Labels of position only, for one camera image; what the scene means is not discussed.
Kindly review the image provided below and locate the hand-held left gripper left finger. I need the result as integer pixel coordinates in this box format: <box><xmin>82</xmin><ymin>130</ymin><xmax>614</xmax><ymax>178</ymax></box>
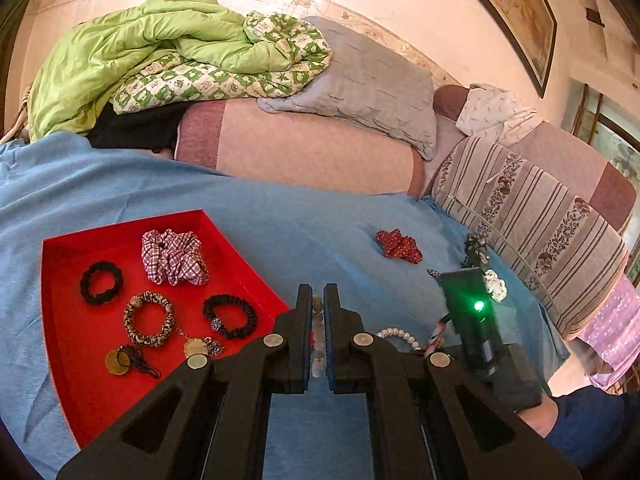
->
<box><xmin>57</xmin><ymin>283</ymin><xmax>313</xmax><ymax>480</ymax></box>

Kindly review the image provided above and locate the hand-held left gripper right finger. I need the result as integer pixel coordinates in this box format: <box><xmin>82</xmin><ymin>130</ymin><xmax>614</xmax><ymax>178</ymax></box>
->
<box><xmin>324</xmin><ymin>282</ymin><xmax>583</xmax><ymax>480</ymax></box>

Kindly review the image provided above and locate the red white braided cord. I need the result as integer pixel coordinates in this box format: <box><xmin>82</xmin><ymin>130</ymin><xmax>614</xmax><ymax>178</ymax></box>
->
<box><xmin>425</xmin><ymin>317</ymin><xmax>451</xmax><ymax>356</ymax></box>

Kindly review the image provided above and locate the clear bead bracelet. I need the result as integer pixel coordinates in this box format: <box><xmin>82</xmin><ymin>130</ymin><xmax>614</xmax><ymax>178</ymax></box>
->
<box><xmin>310</xmin><ymin>295</ymin><xmax>328</xmax><ymax>378</ymax></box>

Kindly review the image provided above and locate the black scrunchie with bead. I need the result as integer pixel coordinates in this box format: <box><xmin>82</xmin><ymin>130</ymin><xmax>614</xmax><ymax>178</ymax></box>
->
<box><xmin>202</xmin><ymin>294</ymin><xmax>258</xmax><ymax>339</ymax></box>

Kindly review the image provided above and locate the gold charm chain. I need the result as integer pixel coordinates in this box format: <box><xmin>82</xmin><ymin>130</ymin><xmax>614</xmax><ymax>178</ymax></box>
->
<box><xmin>175</xmin><ymin>330</ymin><xmax>226</xmax><ymax>359</ymax></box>

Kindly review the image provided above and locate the red plaid scrunchie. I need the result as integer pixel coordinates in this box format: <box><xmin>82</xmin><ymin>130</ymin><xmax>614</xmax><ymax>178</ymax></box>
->
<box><xmin>141</xmin><ymin>228</ymin><xmax>208</xmax><ymax>286</ymax></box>

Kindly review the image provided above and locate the leopard print scrunchie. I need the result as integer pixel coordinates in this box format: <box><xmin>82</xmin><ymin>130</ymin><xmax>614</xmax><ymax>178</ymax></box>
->
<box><xmin>123</xmin><ymin>292</ymin><xmax>176</xmax><ymax>348</ymax></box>

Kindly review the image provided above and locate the gold pendant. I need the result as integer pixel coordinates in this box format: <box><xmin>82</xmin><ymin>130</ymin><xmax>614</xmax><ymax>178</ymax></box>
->
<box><xmin>105</xmin><ymin>344</ymin><xmax>162</xmax><ymax>380</ymax></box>

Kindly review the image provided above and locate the black braided hair tie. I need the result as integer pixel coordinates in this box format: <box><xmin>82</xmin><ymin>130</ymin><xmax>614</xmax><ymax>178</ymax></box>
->
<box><xmin>80</xmin><ymin>262</ymin><xmax>123</xmax><ymax>306</ymax></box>

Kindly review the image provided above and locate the red box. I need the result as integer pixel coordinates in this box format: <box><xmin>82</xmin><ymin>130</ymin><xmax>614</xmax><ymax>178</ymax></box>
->
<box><xmin>41</xmin><ymin>210</ymin><xmax>293</xmax><ymax>448</ymax></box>

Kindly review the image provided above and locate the black white hair accessory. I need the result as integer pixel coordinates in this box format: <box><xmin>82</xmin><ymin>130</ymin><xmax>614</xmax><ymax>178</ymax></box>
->
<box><xmin>462</xmin><ymin>233</ymin><xmax>490</xmax><ymax>268</ymax></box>

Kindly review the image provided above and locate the red dotted scrunchie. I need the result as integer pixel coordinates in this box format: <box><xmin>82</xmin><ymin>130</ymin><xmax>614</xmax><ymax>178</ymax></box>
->
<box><xmin>376</xmin><ymin>228</ymin><xmax>423</xmax><ymax>263</ymax></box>

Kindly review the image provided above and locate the striped floral cushion cover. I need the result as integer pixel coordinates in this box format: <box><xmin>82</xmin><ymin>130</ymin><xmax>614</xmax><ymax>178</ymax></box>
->
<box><xmin>430</xmin><ymin>135</ymin><xmax>631</xmax><ymax>341</ymax></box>

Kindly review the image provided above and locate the blue blanket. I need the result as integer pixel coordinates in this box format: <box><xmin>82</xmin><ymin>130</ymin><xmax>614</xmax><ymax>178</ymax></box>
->
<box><xmin>0</xmin><ymin>131</ymin><xmax>571</xmax><ymax>480</ymax></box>

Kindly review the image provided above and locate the purple cloth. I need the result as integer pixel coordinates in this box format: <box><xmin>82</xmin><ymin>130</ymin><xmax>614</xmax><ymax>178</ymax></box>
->
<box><xmin>580</xmin><ymin>275</ymin><xmax>640</xmax><ymax>391</ymax></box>

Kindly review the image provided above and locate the pink sofa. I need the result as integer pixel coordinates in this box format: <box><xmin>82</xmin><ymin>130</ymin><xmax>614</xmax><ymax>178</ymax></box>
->
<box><xmin>175</xmin><ymin>84</ymin><xmax>640</xmax><ymax>241</ymax></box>

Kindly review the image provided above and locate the white patterned cloth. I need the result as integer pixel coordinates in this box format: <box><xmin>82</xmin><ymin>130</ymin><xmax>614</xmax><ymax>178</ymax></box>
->
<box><xmin>455</xmin><ymin>84</ymin><xmax>543</xmax><ymax>148</ymax></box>

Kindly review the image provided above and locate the wooden framed glass panel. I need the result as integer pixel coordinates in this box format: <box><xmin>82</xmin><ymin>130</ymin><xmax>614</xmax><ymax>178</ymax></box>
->
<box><xmin>565</xmin><ymin>80</ymin><xmax>640</xmax><ymax>201</ymax></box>

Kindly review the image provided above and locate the grey pillow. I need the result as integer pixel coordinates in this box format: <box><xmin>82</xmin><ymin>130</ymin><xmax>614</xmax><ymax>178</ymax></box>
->
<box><xmin>257</xmin><ymin>16</ymin><xmax>438</xmax><ymax>161</ymax></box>

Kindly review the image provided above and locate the black cloth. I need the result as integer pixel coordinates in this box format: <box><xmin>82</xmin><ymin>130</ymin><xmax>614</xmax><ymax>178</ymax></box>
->
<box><xmin>87</xmin><ymin>102</ymin><xmax>188</xmax><ymax>153</ymax></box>

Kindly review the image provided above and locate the framed picture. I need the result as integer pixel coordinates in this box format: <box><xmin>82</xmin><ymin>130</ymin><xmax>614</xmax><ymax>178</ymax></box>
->
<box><xmin>440</xmin><ymin>0</ymin><xmax>558</xmax><ymax>98</ymax></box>

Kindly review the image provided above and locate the green quilt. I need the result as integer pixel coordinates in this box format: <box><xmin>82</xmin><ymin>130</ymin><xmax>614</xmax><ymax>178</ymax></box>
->
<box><xmin>25</xmin><ymin>0</ymin><xmax>333</xmax><ymax>141</ymax></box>

